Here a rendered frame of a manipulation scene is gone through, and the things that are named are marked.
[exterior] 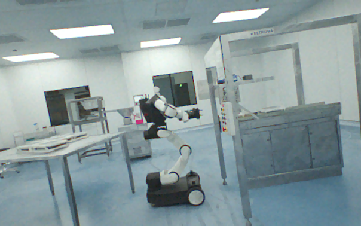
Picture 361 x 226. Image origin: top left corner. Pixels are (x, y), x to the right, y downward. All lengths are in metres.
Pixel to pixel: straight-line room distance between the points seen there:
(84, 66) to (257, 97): 5.94
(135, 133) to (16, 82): 4.72
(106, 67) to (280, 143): 6.17
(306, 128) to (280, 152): 0.41
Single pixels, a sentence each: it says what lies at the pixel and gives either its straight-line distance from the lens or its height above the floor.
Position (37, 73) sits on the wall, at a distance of 8.42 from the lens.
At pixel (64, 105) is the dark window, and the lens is 8.14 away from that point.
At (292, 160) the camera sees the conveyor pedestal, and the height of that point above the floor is 0.27.
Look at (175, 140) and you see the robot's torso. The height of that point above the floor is 0.71.
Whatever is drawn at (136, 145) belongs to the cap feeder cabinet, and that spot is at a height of 0.32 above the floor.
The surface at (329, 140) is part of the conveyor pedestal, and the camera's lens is 3.22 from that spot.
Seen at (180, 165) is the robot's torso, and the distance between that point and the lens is 2.78.
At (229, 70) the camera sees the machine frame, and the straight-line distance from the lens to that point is 1.95.
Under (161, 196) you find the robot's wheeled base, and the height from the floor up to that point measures 0.14.
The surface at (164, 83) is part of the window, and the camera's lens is 7.82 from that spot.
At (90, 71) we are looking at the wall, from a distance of 7.99.
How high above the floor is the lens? 1.21
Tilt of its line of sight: 5 degrees down
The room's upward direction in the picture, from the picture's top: 9 degrees counter-clockwise
